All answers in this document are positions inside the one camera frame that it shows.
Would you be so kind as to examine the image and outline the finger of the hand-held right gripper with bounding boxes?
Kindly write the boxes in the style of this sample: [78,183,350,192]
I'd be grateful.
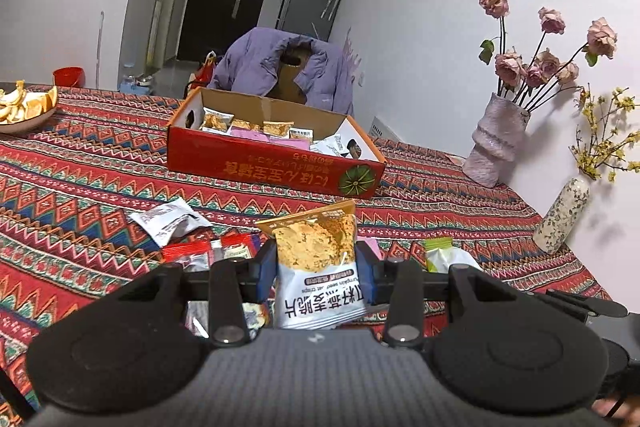
[547,289,629,319]

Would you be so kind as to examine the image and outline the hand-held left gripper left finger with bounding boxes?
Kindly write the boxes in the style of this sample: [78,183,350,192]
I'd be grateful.
[100,240,278,348]

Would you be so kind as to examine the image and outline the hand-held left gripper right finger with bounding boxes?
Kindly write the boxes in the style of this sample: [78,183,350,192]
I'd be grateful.
[355,242,526,349]

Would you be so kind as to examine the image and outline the white gold oat crisp packet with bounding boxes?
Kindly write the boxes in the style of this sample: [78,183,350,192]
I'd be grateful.
[254,199,369,332]

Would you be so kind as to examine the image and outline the red cardboard box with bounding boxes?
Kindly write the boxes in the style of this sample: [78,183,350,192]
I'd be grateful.
[166,87,387,200]

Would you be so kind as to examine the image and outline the person's right hand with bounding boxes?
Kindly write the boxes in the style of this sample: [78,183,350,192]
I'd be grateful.
[594,399,634,421]

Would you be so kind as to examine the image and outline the pink snack packet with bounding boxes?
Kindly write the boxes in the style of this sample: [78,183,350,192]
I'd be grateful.
[229,129,301,144]
[357,236,384,261]

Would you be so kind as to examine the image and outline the red white snack packet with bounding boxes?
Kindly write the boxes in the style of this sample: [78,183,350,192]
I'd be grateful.
[212,233,261,264]

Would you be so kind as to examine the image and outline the green white snack packet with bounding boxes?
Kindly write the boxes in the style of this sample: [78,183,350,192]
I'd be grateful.
[424,238,482,276]

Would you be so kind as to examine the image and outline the speckled white bottle vase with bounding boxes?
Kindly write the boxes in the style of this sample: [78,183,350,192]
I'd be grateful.
[532,176,591,255]

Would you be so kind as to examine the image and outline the white dark snack packet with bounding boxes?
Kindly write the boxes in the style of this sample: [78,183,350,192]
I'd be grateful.
[128,198,214,248]

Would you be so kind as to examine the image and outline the white black snack packet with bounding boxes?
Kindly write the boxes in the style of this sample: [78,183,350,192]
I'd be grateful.
[309,134,351,158]

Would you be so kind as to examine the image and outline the yellow flower branches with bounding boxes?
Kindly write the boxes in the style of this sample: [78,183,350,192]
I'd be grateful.
[569,84,640,184]

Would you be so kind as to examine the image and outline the ribbed lilac vase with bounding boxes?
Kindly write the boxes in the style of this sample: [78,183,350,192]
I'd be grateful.
[462,92,531,188]

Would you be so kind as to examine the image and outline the brown chair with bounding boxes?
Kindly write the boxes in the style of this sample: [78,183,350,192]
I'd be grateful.
[266,48,312,106]

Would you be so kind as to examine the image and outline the red bag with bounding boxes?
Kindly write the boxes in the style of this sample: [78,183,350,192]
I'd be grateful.
[187,51,219,91]

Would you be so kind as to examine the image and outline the purple padded jacket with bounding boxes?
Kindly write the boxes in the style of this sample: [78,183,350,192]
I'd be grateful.
[207,27,359,118]

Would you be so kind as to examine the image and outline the blue pet bowls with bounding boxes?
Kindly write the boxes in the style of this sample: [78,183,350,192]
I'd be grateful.
[119,61,156,91]

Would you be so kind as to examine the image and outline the bunch of dried pink roses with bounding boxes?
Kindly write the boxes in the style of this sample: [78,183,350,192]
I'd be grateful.
[478,0,619,108]

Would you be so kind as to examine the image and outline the red bucket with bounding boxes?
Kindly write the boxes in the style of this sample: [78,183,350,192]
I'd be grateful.
[52,66,85,88]

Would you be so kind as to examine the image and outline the plate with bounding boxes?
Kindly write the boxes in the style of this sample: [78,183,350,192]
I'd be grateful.
[0,99,60,138]

